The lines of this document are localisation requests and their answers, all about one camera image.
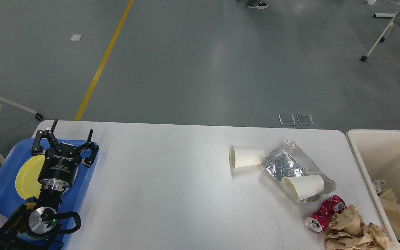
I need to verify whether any crushed red soda can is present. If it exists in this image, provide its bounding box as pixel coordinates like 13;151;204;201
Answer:
305;195;347;234

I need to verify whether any left floor socket cover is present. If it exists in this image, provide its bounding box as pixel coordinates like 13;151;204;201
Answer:
279;114;296;126

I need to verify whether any crushed white paper cup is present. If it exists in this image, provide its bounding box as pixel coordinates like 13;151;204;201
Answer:
282;175;324;201

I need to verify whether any upright-lying white paper cup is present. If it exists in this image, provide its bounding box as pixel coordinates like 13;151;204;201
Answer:
229;145;266;169

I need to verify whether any right floor socket cover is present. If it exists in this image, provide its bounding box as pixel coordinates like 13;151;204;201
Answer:
296;114;314;126

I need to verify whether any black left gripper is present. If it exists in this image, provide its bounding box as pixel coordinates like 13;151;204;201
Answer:
31;119;100;190

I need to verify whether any blue plastic tray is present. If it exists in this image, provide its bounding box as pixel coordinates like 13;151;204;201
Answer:
0;138;100;250

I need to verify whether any silver foil bag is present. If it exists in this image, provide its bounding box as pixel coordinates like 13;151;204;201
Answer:
261;139;337;203

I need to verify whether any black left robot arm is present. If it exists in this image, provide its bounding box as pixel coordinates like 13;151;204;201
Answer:
0;120;100;250

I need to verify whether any yellow plastic plate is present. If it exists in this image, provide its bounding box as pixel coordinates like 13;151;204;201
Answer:
15;155;45;200

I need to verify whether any brown paper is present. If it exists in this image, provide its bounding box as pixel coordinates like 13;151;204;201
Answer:
324;205;395;250

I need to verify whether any black sneaker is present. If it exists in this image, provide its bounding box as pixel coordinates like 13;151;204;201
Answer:
246;0;268;9

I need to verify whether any beige plastic bin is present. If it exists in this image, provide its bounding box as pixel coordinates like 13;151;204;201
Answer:
346;130;400;250

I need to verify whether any floor socket cover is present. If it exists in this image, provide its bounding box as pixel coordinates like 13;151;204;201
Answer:
279;114;296;126
296;114;314;126

